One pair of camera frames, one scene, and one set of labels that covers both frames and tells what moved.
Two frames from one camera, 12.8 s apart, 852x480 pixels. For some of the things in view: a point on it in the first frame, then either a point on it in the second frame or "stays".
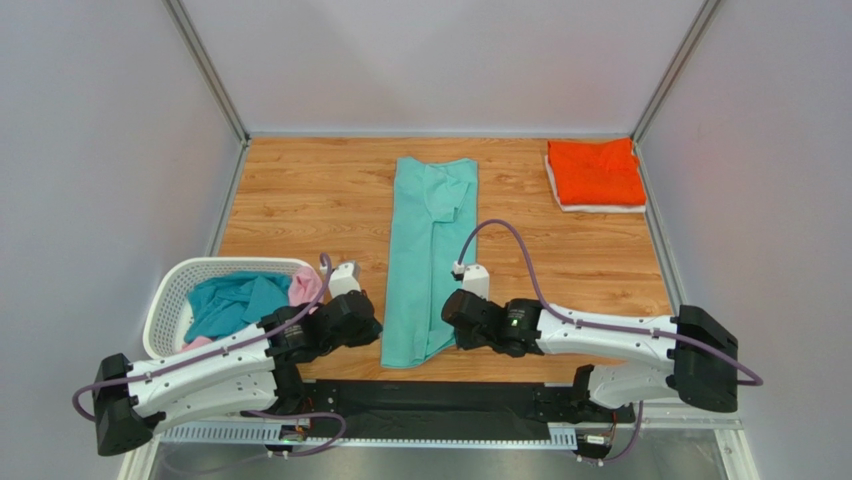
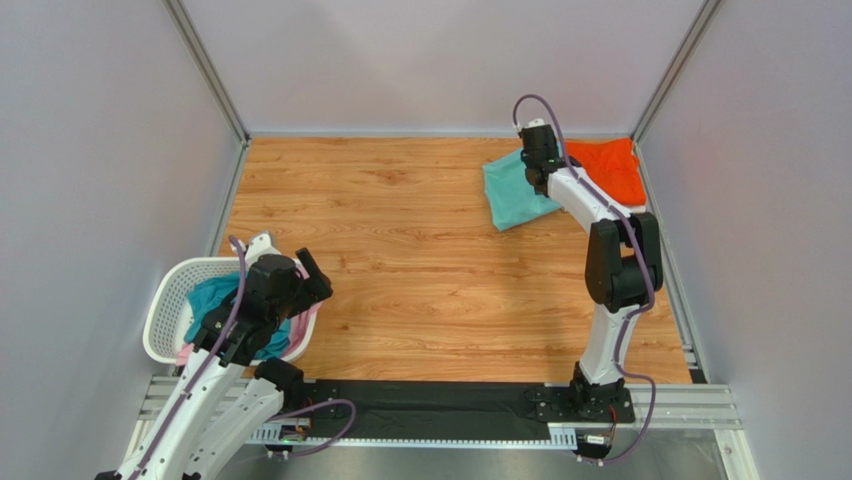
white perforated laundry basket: (168, 306) stays
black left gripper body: (365, 335) → (298, 298)
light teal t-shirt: (434, 205) → (512, 199)
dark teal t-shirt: (218, 304) stays
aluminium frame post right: (700, 24) stays
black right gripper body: (459, 322) → (533, 175)
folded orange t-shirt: (597, 171) stays
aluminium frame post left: (208, 70) stays
